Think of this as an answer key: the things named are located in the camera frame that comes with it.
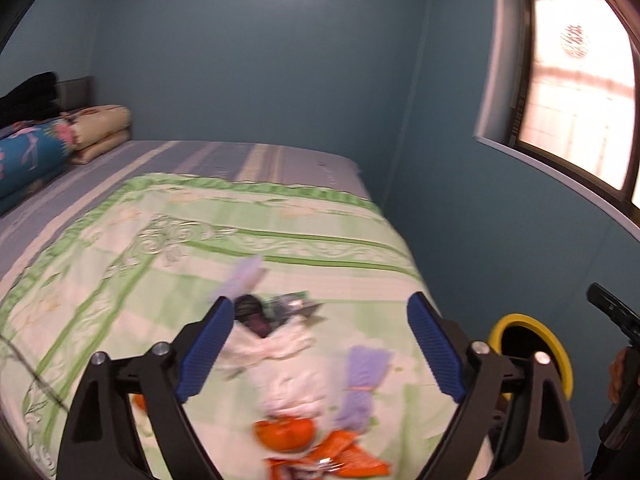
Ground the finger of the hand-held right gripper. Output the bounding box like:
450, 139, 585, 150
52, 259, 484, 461
586, 283, 640, 347

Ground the dark cloth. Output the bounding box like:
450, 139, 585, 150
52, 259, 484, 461
0, 72, 60, 124

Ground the purple foam net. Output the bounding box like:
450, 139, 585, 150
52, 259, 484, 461
334, 345, 393, 433

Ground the beige floral folded quilt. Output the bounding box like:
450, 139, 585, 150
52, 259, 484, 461
60, 104, 133, 165

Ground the brown-framed window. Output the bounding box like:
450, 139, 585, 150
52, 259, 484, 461
472, 0, 640, 241

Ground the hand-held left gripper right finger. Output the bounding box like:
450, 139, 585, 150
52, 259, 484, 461
406, 291, 586, 480

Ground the striped purple bed sheet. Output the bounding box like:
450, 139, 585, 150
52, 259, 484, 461
0, 140, 386, 281

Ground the orange snack wrapper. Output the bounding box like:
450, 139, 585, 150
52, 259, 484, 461
265, 429, 391, 480

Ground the green floral blanket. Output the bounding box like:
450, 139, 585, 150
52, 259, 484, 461
0, 172, 501, 480

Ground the yellow-rimmed black trash bin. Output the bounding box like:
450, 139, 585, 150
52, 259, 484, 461
487, 313, 576, 461

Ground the person's right hand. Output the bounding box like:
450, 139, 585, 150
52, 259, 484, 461
608, 347, 633, 404

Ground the green and white wrapper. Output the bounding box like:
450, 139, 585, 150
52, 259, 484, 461
267, 290, 323, 323

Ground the white foam net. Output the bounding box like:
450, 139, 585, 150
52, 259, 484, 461
215, 322, 333, 418

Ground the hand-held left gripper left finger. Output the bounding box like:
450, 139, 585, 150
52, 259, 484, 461
57, 296, 236, 480

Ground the grey headboard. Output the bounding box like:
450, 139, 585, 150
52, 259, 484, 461
54, 76, 96, 113

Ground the dark crumpled wrapper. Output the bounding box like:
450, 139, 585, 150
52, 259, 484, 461
234, 294, 281, 338

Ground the pale pink foam net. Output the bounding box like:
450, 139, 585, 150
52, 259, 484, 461
210, 255, 266, 301

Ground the thin black cable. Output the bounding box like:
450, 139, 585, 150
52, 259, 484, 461
0, 337, 71, 411

